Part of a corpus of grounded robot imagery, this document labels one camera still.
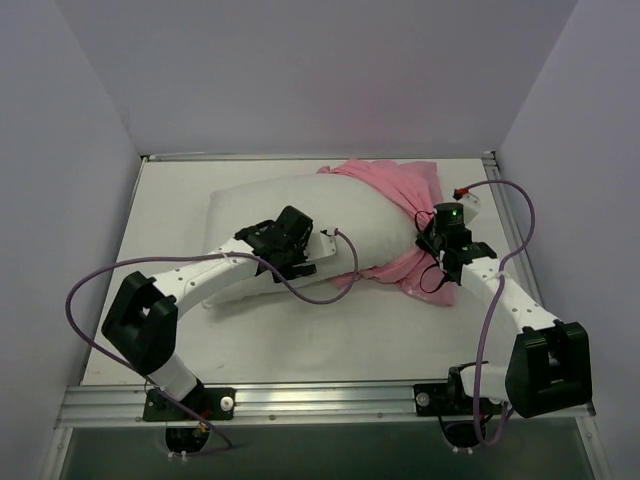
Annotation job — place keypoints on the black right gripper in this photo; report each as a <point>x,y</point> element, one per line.
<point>430,242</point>

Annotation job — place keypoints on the white pillow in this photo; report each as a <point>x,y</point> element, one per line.
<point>382,233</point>

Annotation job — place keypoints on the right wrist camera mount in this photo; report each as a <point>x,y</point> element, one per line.
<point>455,216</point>

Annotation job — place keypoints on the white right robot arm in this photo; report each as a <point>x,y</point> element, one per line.
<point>549,366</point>

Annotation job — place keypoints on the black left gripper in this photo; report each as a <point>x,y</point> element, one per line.
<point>292,257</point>

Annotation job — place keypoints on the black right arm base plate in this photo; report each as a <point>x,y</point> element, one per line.
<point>441,398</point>

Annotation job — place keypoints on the pink rose-print pillowcase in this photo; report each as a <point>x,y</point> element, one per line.
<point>413,187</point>

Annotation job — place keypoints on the front aluminium rail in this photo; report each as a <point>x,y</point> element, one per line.
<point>113,406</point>

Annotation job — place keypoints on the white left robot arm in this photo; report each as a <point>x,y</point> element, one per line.
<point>143,318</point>

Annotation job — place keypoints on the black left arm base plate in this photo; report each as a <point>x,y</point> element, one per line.
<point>211,403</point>

